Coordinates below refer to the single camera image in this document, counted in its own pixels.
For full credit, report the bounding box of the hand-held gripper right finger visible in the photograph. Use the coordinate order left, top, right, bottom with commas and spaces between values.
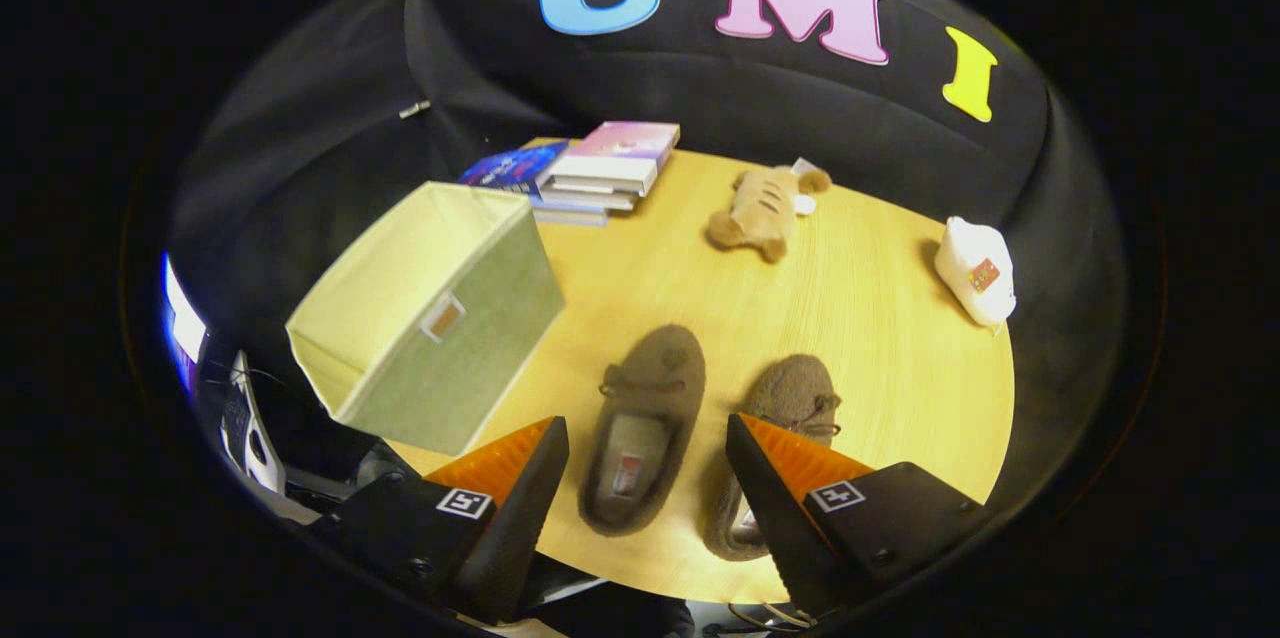
725, 412, 986, 619

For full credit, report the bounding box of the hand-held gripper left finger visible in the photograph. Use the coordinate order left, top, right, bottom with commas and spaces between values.
310, 415, 571, 624

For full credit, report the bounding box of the brown fuzzy shoe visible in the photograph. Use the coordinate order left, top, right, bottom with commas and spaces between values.
577, 322, 708, 537
703, 353, 843, 562

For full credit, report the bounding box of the green fabric storage box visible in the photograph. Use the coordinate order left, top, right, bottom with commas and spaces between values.
285, 180, 567, 457

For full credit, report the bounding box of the brown plush toy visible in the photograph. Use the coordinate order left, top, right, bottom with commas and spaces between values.
707, 166, 833, 265

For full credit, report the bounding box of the pale blue cover book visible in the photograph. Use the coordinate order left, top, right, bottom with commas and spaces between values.
530, 198, 611, 227

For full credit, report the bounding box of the white pouch with red label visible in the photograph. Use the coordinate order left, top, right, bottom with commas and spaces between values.
934, 215, 1017, 331

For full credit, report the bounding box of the white cover book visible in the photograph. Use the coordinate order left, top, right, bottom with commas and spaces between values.
548, 176, 641, 212

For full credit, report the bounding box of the dark blue book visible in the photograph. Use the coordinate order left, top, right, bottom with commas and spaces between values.
458, 140, 571, 209

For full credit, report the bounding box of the pink cover book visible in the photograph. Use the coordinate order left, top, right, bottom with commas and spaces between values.
548, 121, 682, 197

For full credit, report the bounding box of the black backdrop cloth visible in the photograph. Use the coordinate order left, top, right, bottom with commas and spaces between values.
165, 0, 1131, 519

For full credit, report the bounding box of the white plastic frame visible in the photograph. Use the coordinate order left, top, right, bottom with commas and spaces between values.
218, 348, 289, 496

